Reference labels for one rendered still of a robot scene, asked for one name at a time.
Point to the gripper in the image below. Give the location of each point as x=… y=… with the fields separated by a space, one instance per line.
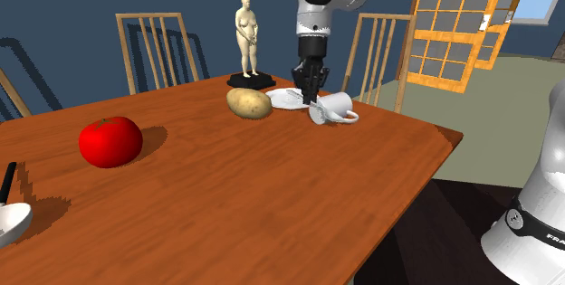
x=312 y=50

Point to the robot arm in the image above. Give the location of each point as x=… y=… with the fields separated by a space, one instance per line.
x=315 y=15

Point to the white plate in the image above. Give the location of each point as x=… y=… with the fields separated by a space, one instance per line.
x=280 y=99

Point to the white mug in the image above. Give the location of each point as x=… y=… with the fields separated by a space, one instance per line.
x=337 y=104

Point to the light wooden chair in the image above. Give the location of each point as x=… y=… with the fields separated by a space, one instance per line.
x=154 y=50
x=13 y=94
x=378 y=54

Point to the beige human figure, black base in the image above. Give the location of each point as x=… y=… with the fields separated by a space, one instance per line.
x=247 y=32

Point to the brown potato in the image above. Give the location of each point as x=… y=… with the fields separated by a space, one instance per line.
x=249 y=103

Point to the orange door with glass panes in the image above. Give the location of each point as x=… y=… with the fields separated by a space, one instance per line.
x=501 y=37
x=454 y=32

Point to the wooden table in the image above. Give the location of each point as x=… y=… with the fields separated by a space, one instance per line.
x=247 y=187

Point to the red tomato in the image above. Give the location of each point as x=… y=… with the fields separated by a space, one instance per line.
x=110 y=142

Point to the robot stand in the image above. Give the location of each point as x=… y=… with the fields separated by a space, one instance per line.
x=441 y=235

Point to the white bowl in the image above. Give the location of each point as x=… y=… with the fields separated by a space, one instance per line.
x=13 y=222

